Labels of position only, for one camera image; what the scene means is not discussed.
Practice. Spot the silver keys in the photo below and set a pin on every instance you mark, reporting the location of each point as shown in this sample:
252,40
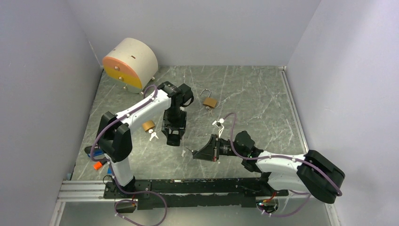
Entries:
209,110

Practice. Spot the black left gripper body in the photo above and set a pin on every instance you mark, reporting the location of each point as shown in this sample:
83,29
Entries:
173,124

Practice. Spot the blue usb stick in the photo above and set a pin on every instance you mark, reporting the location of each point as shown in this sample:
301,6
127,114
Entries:
96,152

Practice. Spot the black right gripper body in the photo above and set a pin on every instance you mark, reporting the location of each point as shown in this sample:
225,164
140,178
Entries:
224,148

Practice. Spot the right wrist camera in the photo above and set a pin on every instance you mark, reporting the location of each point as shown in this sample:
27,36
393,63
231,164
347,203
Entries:
220,125

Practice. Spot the round cream drawer cabinet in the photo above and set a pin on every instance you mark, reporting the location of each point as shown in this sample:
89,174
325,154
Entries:
132,64

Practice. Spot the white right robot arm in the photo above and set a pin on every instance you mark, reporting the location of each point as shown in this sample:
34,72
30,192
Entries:
308,173

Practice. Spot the large brass padlock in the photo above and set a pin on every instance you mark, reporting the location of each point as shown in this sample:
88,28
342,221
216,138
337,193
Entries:
209,102

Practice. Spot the orange black marker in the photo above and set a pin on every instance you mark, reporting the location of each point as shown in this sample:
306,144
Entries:
99,164

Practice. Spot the black padlock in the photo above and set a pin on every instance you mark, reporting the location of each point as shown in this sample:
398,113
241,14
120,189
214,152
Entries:
173,140

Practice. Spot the black base frame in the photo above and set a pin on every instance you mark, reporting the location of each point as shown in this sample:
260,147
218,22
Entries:
178,193

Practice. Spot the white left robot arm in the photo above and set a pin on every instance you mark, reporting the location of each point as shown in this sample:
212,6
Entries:
115,130

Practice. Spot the small brass padlock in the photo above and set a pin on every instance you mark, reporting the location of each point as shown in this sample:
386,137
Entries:
148,125

